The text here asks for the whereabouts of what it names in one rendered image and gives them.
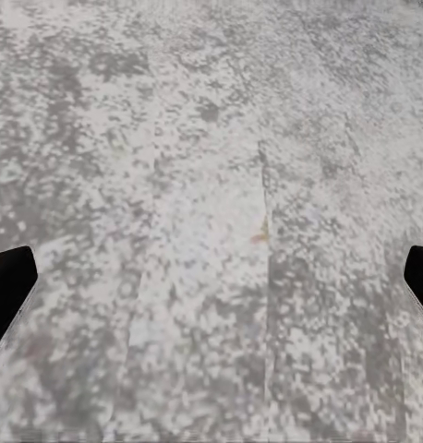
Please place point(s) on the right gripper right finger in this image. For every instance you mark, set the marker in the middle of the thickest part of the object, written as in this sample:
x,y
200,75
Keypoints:
x,y
414,271

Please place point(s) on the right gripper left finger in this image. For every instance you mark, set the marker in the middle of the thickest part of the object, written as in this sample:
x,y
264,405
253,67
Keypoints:
x,y
18,274

